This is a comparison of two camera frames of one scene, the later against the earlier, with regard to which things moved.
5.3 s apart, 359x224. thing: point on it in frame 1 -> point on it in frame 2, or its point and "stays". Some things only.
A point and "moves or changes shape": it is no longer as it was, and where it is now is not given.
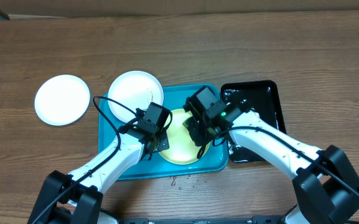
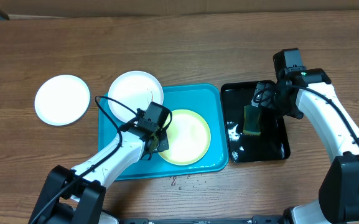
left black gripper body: (163, 144) stays
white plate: (62, 100) stays
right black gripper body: (193, 126) -> (261, 96)
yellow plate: (183, 149) stays
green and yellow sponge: (185, 124) moves or changes shape
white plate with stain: (134, 89) stays
